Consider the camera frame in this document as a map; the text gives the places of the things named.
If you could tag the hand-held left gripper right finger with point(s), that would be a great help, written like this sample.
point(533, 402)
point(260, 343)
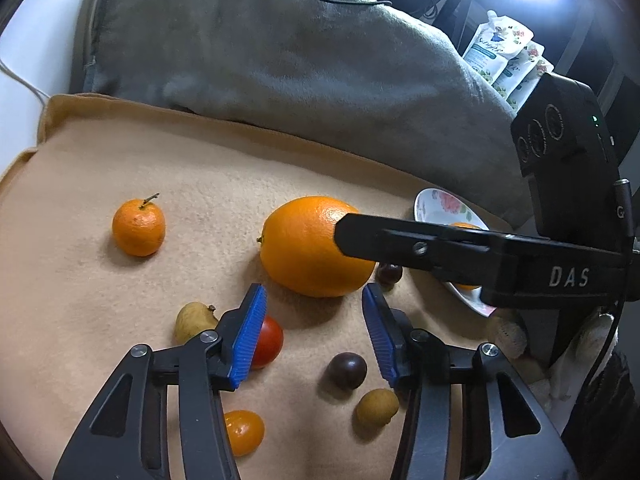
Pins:
point(380, 340)

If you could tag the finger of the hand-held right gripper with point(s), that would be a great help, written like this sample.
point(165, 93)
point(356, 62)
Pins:
point(400, 245)

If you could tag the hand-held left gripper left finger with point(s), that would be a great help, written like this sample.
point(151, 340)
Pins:
point(247, 335)

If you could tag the yellowish oval fruit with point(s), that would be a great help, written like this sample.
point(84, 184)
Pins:
point(192, 322)

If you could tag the floral white plate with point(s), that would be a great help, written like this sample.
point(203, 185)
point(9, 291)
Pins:
point(445, 207)

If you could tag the large orange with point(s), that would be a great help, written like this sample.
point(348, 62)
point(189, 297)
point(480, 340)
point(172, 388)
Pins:
point(300, 255)

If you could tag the mandarin with stem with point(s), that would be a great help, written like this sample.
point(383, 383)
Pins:
point(138, 227)

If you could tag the person's right forearm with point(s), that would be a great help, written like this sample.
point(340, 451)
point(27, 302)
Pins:
point(605, 410)

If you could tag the person's right hand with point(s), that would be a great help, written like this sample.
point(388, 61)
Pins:
point(511, 337)

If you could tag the red tomato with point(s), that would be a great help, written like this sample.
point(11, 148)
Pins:
point(269, 342)

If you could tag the dark round fruit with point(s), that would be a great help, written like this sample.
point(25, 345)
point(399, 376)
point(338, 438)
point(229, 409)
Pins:
point(389, 275)
point(346, 370)

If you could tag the small orange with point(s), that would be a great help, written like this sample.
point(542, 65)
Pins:
point(465, 226)

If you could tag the orange cherry tomato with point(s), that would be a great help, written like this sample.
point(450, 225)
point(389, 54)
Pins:
point(244, 430)

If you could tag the tan fleece blanket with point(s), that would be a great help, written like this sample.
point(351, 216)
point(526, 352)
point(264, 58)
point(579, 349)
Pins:
point(200, 185)

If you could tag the grey blanket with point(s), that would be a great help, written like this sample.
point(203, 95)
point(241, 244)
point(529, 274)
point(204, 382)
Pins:
point(275, 60)

